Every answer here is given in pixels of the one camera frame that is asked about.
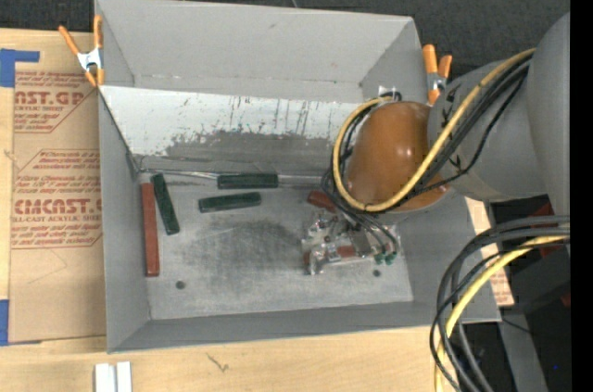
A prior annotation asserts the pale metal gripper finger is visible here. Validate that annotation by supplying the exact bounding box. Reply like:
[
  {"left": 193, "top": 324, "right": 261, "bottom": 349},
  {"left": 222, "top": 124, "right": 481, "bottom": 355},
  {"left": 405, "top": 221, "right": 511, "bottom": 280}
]
[
  {"left": 302, "top": 216, "right": 347, "bottom": 248},
  {"left": 304, "top": 243, "right": 350, "bottom": 276}
]

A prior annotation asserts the red-brown flat block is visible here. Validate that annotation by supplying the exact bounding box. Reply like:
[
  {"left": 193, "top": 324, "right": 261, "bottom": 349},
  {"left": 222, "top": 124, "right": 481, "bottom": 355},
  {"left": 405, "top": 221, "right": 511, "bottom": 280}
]
[
  {"left": 302, "top": 245, "right": 355, "bottom": 268},
  {"left": 140, "top": 182, "right": 161, "bottom": 278},
  {"left": 307, "top": 189, "right": 338, "bottom": 214}
]

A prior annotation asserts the grey metal bin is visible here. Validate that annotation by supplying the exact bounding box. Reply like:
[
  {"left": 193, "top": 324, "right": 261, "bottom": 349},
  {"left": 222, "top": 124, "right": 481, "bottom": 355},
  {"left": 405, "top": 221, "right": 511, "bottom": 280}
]
[{"left": 94, "top": 0, "right": 502, "bottom": 354}]

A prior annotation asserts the dark green flat block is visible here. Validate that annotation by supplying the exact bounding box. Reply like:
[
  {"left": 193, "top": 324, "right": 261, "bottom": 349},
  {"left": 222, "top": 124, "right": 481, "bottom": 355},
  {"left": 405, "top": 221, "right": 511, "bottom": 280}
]
[
  {"left": 197, "top": 191, "right": 263, "bottom": 214},
  {"left": 216, "top": 172, "right": 280, "bottom": 191},
  {"left": 151, "top": 172, "right": 182, "bottom": 236}
]

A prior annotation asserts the brown cardboard board red print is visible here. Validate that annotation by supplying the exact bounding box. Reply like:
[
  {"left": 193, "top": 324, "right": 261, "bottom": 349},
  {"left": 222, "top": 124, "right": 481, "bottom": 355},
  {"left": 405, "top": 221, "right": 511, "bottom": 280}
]
[{"left": 0, "top": 27, "right": 516, "bottom": 346}]

